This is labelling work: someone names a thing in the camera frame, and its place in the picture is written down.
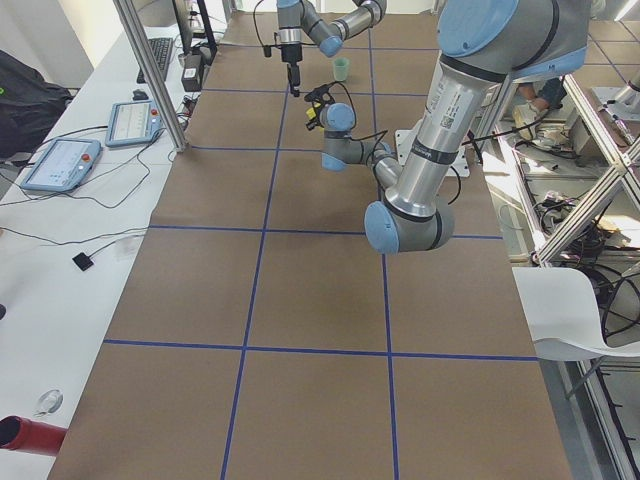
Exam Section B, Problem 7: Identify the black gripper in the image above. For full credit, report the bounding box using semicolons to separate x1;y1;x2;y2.
280;43;303;97
305;110;322;130

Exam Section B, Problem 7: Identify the yellow cup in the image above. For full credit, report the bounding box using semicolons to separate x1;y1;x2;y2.
306;102;324;120

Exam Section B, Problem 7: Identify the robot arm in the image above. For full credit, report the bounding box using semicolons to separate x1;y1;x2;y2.
310;1;591;254
276;0;387;97

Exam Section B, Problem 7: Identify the green cup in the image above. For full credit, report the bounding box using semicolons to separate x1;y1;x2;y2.
332;57;350;82

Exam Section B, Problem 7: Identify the black monitor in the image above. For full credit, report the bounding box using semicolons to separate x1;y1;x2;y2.
172;0;217;55

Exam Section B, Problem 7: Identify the black box with label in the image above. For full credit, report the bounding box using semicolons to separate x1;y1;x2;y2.
181;54;204;92

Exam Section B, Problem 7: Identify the black keyboard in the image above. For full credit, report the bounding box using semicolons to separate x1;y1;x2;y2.
148;37;174;81

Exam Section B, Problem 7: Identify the black computer mouse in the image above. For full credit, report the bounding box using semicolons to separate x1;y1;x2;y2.
132;89;148;101

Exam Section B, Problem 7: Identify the far teach pendant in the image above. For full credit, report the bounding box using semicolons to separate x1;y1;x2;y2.
105;100;163;148

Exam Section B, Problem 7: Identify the teach pendant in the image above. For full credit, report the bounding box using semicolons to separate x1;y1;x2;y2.
20;137;102;193
105;100;163;148

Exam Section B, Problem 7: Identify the brown table mat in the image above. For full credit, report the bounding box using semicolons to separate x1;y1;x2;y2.
50;13;571;479

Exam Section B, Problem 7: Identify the near teach pendant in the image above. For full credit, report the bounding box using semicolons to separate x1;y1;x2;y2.
20;137;102;193

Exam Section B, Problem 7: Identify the small black square pad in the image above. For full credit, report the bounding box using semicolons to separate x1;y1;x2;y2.
72;252;94;271

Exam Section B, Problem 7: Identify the white chair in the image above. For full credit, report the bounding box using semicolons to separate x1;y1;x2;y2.
512;267;639;361

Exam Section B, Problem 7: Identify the clear tape roll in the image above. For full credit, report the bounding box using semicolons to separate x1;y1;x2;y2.
36;389;64;416

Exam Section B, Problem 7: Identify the red cylinder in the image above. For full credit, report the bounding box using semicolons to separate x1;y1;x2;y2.
1;416;67;457

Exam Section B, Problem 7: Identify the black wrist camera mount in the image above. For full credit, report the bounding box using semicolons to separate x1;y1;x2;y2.
304;83;335;108

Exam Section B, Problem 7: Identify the black camera cable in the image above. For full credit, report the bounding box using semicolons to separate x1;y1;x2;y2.
327;80;401;191

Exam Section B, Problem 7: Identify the aluminium frame post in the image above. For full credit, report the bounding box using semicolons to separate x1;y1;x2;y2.
113;0;187;152

